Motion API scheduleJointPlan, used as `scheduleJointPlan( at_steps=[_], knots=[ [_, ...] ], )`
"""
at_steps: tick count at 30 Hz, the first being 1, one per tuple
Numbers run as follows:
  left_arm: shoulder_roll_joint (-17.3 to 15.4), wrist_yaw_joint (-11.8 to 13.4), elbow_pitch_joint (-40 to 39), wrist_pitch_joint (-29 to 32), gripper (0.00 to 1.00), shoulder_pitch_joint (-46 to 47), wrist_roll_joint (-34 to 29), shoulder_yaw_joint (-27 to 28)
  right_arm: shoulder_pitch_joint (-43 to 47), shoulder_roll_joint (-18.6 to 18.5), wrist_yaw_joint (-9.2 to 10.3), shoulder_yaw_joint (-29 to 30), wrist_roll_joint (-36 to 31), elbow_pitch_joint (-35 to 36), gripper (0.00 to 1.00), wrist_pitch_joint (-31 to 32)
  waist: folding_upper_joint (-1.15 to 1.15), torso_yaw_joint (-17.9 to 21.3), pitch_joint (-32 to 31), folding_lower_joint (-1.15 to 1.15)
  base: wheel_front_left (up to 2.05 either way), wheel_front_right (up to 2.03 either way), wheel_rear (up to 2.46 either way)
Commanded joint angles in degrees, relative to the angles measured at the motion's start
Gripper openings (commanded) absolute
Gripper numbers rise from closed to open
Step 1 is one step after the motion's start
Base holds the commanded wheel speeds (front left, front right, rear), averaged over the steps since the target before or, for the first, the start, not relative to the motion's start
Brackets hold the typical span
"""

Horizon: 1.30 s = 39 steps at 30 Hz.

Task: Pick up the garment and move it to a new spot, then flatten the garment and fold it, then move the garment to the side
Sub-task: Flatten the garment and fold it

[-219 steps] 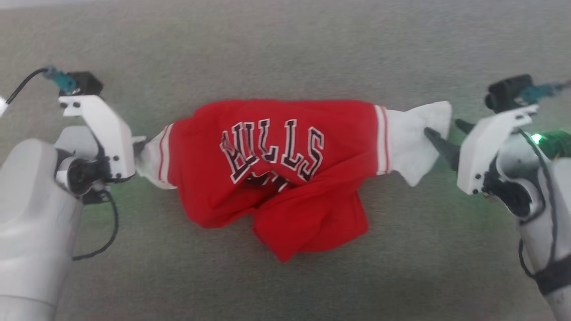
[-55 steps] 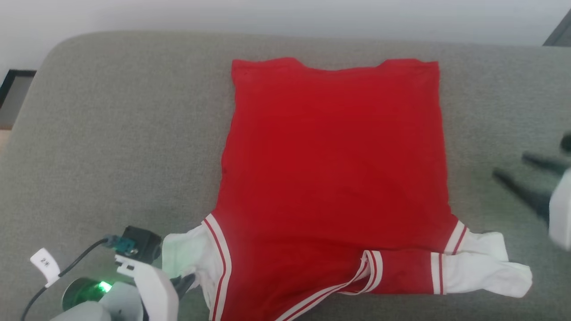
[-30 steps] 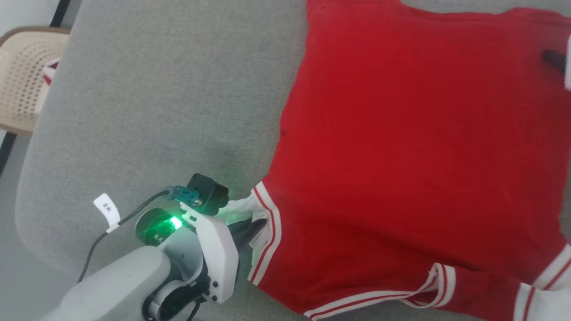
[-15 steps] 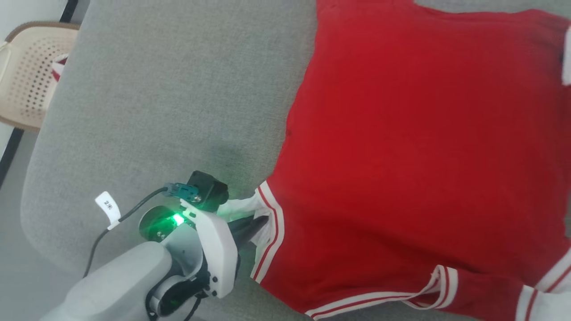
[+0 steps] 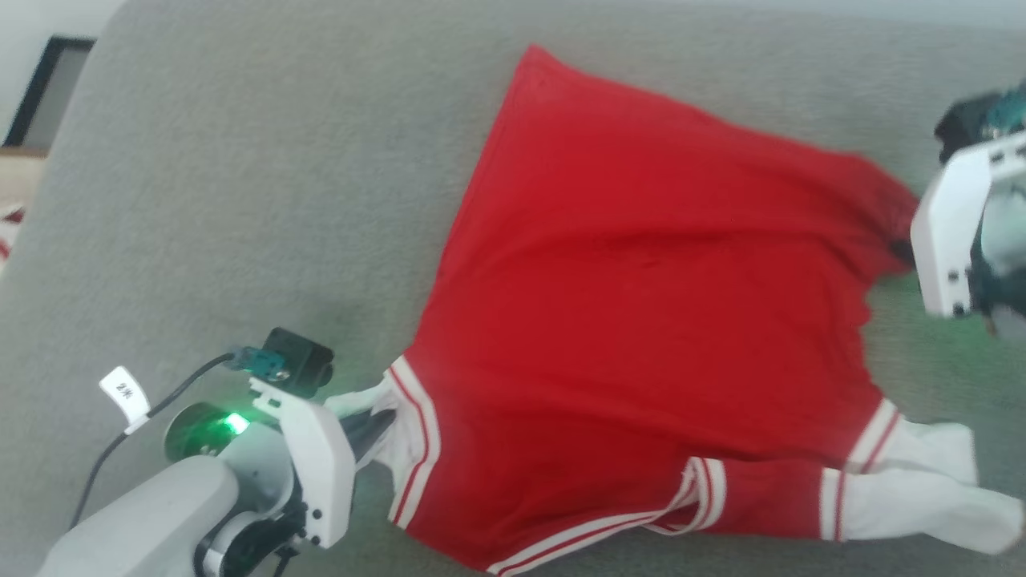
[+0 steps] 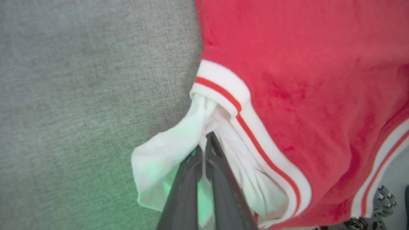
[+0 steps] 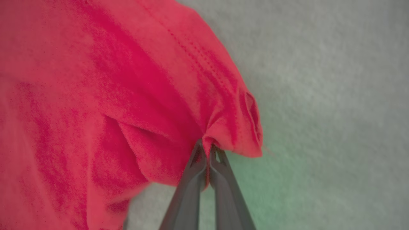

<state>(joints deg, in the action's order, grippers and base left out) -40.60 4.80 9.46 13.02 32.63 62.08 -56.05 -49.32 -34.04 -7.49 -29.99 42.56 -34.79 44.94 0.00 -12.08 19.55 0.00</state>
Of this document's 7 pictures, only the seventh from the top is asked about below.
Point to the red and white shirt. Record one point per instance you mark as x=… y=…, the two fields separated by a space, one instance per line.
x=96 y=95

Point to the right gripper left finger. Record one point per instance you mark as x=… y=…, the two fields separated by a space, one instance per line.
x=187 y=198

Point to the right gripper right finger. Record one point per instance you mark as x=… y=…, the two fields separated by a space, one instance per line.
x=230 y=198

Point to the grey fabric sofa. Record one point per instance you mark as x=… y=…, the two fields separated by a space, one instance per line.
x=335 y=95

